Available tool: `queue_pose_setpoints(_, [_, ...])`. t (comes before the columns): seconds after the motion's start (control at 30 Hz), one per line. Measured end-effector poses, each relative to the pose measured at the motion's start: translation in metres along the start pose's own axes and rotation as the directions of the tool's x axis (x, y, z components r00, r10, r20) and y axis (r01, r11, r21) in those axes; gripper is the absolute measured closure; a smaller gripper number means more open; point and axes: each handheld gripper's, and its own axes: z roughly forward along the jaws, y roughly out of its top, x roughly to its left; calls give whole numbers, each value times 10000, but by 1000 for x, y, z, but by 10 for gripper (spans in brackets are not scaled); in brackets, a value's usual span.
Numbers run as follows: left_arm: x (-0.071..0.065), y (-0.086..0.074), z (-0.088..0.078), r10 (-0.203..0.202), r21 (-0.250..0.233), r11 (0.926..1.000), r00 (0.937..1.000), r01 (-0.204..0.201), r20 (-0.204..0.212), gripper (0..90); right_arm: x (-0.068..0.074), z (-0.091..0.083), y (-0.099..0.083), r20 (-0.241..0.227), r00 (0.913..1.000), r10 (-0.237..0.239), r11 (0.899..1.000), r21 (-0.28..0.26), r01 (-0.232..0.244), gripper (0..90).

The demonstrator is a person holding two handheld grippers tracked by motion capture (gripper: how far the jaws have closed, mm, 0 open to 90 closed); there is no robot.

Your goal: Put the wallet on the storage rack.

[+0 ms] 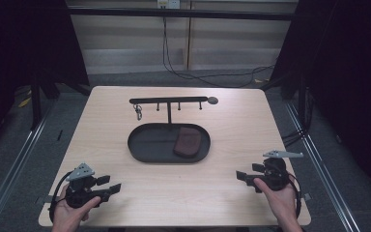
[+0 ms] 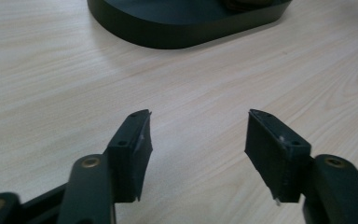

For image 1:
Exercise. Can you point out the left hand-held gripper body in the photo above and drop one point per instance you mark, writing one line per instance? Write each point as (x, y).
(80, 193)

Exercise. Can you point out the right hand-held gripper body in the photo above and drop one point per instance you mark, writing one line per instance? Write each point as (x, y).
(275, 174)

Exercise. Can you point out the black key rack with tray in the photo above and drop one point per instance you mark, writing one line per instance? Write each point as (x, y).
(154, 145)

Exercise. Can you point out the brown zip pouch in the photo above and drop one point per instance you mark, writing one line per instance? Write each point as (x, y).
(187, 142)

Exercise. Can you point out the person's left hand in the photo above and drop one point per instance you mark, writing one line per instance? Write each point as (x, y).
(67, 217)

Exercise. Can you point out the person's right hand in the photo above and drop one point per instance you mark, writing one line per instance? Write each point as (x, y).
(278, 203)

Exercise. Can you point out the black metal stand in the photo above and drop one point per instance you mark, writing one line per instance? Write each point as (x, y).
(36, 103)

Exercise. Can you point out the yellow tape strip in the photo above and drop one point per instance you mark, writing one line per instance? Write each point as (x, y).
(24, 102)

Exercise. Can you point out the dark curtain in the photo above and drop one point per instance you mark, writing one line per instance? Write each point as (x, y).
(19, 48)
(348, 80)

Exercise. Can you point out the black horizontal metal bar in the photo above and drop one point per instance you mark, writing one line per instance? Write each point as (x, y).
(174, 13)

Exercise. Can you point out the metal floor rail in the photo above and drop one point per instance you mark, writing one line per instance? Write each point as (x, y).
(322, 174)
(9, 180)

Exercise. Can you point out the white wall socket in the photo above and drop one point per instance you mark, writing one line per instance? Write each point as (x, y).
(168, 4)

